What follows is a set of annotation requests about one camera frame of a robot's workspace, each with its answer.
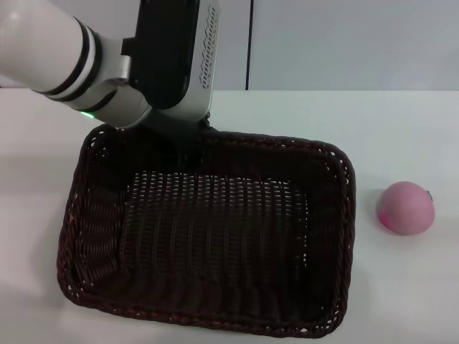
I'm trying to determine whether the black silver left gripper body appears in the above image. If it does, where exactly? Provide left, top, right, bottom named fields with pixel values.
left=120, top=0, right=222, bottom=145

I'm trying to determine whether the dark brown woven basket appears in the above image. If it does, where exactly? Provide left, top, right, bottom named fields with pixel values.
left=56, top=123, right=356, bottom=340

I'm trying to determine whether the pink peach toy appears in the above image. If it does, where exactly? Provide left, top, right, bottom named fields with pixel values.
left=375, top=181, right=436, bottom=236

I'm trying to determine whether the black vertical wall strip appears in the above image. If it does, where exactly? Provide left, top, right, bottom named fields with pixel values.
left=244, top=0, right=255, bottom=91

